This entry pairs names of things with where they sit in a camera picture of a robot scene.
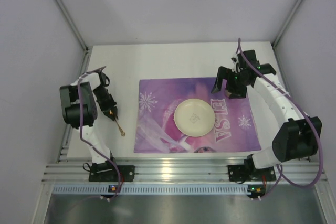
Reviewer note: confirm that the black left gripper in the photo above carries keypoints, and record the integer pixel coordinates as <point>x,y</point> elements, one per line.
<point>109,107</point>

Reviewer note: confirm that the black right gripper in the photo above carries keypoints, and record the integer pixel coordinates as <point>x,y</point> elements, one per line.
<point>230,83</point>

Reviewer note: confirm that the small metal cup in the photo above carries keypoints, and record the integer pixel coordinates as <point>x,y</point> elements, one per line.
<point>227,93</point>

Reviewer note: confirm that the gold spoon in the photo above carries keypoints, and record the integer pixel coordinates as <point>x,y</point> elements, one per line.
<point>119,127</point>

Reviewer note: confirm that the cream round plate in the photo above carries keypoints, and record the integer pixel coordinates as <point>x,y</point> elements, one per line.
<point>194,117</point>

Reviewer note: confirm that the purple Elsa placemat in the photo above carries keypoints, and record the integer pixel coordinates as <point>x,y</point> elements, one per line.
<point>234,129</point>

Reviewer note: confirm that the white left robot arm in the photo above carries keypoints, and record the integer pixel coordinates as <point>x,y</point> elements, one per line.
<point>80,103</point>

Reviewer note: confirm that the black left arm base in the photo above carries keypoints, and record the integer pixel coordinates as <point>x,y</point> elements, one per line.
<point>107,173</point>

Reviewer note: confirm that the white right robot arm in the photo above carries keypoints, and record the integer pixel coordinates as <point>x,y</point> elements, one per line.
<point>297,133</point>

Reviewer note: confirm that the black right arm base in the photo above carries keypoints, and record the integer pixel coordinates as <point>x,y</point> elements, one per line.
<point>241,174</point>

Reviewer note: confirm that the aluminium mounting rail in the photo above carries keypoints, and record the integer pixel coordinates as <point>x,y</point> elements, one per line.
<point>175,170</point>

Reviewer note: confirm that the white slotted cable duct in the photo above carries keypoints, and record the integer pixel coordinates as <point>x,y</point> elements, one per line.
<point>151,189</point>

